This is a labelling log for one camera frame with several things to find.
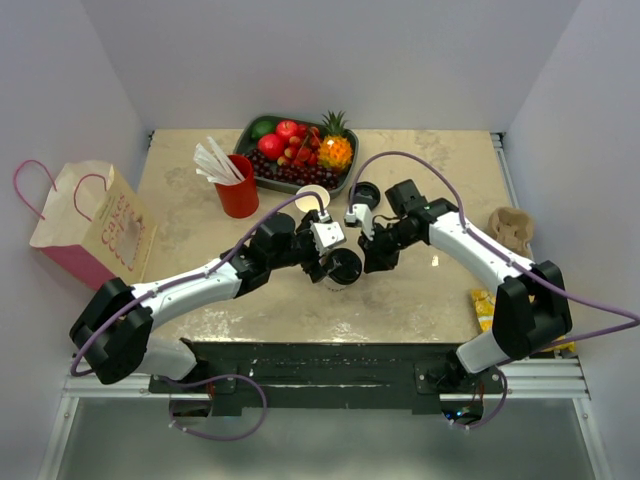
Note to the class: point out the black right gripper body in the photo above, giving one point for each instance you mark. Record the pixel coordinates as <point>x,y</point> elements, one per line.
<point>387,244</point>

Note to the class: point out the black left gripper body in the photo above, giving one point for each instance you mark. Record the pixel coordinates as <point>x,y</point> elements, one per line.
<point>303,252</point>

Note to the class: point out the white paper coffee cup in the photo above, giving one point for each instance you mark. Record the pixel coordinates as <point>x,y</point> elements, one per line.
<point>332,285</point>

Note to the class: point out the black coffee cup lid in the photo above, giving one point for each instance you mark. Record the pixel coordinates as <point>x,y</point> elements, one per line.
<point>366,193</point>

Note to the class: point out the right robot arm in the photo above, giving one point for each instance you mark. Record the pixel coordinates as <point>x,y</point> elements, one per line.
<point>530,310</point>

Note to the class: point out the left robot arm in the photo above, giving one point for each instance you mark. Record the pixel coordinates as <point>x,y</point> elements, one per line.
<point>114,332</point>

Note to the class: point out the dark red grape bunch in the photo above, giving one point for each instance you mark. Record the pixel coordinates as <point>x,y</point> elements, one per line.
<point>280,173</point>

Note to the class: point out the red plastic cup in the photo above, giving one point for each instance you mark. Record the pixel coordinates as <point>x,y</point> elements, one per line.
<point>240,200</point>

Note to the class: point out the orange plastic pineapple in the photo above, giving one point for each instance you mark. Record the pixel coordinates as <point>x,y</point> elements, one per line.
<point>335,152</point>

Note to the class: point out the red apple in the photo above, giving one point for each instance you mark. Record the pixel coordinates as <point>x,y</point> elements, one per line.
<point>271,146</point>
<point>286,129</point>

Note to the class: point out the yellow snack bag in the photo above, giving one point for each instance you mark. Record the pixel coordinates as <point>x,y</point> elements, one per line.
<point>484,306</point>

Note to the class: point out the green lime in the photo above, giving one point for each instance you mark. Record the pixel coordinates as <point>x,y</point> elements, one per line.
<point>262,128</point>

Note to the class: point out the brown cardboard cup carrier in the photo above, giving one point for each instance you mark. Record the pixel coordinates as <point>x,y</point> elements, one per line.
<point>511,227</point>

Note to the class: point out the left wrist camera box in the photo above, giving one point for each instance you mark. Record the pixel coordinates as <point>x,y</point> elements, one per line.
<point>327,234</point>

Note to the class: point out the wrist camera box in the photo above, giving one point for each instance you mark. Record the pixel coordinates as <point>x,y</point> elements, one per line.
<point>360,216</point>
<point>327,234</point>

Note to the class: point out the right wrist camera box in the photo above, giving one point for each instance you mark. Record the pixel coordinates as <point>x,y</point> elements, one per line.
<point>360,216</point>

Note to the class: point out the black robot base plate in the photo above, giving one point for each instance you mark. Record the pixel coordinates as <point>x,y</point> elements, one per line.
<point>226,358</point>

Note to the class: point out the paper bag pink handles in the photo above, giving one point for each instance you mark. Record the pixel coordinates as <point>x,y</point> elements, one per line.
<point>92,223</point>

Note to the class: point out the aluminium frame rail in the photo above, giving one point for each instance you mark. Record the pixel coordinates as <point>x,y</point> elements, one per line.
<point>528,379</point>

